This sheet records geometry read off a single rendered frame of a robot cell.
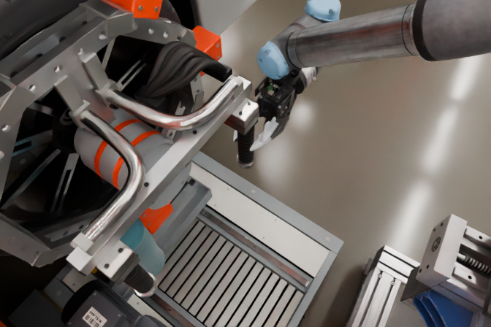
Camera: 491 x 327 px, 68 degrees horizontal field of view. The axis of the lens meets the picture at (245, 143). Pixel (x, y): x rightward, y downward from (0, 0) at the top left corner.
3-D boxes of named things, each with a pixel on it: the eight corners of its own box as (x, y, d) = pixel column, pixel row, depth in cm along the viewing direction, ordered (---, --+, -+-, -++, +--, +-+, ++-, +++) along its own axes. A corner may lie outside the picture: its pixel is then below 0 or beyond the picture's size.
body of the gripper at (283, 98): (251, 90, 77) (280, 57, 83) (250, 114, 85) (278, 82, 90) (282, 106, 75) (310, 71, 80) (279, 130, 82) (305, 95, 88)
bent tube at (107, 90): (166, 47, 73) (154, 3, 64) (244, 90, 67) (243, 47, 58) (101, 104, 66) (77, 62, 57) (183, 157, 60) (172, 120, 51)
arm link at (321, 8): (318, 26, 73) (310, 65, 82) (350, -1, 77) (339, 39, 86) (288, 9, 75) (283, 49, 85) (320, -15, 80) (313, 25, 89)
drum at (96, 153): (129, 128, 87) (111, 89, 75) (199, 173, 81) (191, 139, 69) (84, 171, 81) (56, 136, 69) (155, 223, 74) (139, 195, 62)
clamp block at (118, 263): (103, 228, 62) (92, 217, 57) (142, 259, 59) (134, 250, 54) (80, 252, 59) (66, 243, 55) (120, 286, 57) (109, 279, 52)
